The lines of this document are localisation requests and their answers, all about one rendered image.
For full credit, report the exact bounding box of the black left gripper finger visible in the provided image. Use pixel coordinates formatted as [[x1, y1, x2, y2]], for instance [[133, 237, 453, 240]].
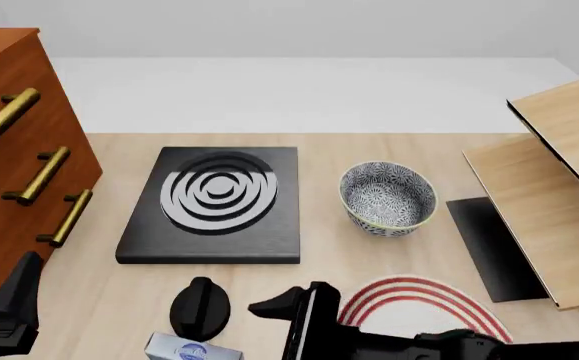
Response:
[[0, 250, 45, 332]]

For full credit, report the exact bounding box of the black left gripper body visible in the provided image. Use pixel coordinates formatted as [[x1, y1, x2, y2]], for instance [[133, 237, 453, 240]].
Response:
[[0, 322, 40, 358]]

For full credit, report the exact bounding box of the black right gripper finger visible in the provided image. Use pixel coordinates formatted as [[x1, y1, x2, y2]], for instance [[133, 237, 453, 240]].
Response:
[[247, 286, 310, 324]]

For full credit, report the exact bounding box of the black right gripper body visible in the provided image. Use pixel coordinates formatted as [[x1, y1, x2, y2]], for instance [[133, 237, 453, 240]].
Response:
[[281, 280, 361, 360]]

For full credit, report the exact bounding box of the cream cheese box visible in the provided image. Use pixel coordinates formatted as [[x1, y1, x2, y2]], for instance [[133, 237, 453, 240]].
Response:
[[143, 331, 244, 360]]

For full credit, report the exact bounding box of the patterned blue white bowl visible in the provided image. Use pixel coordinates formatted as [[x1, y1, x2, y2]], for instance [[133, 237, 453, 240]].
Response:
[[338, 160, 439, 238]]

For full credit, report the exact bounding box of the round black stove knob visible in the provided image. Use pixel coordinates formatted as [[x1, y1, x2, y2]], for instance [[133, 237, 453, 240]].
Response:
[[169, 276, 231, 342]]

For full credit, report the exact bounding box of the white plate with red rings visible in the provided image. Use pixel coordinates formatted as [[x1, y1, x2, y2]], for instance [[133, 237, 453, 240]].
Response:
[[337, 275, 514, 345]]

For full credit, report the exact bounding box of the flat black stove plate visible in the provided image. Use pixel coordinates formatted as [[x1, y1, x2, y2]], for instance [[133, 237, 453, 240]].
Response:
[[115, 145, 303, 266]]

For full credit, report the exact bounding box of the wooden cabinet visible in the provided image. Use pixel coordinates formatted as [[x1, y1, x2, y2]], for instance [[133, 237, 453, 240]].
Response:
[[0, 27, 104, 327]]

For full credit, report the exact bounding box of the pale wooden rack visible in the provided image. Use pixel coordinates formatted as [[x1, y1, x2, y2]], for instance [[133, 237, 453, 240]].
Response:
[[446, 70, 579, 312]]

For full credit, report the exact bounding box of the long brass drawer handle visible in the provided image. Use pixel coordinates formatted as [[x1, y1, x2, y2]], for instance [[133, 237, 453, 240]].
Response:
[[0, 87, 42, 149]]

